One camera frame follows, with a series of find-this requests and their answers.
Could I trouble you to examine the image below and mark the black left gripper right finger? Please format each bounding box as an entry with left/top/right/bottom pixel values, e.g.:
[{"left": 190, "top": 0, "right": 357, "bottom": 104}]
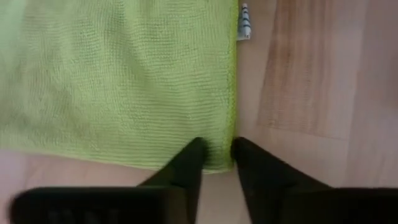
[{"left": 229, "top": 136, "right": 331, "bottom": 224}]

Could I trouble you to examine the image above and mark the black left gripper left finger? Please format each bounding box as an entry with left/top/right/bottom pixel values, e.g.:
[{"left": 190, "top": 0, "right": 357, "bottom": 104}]
[{"left": 137, "top": 136, "right": 209, "bottom": 224}]

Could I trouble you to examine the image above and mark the lime green microfiber towel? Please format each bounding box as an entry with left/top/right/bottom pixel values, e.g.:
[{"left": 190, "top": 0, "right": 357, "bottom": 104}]
[{"left": 0, "top": 0, "right": 252, "bottom": 174}]

